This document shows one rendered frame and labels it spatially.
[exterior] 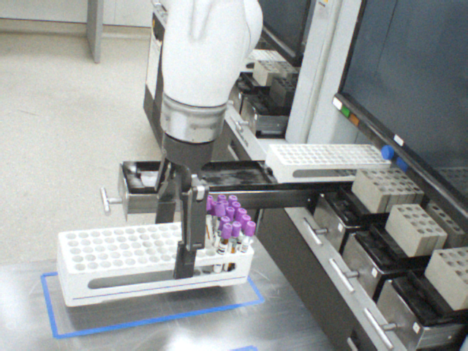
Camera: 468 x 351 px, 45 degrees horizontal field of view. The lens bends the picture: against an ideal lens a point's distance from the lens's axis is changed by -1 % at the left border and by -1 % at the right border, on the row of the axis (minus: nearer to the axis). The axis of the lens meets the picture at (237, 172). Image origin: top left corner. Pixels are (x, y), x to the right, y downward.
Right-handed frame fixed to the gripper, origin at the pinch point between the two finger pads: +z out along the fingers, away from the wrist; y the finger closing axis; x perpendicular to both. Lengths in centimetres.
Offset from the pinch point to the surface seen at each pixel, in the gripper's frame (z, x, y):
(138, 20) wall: 76, 103, -379
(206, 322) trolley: 8.8, 3.5, 9.3
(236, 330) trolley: 8.8, 7.5, 12.1
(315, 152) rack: 4, 48, -34
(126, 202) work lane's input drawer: 13.0, 1.4, -31.5
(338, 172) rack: 10, 56, -33
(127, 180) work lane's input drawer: 10.1, 2.3, -35.7
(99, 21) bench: 60, 57, -317
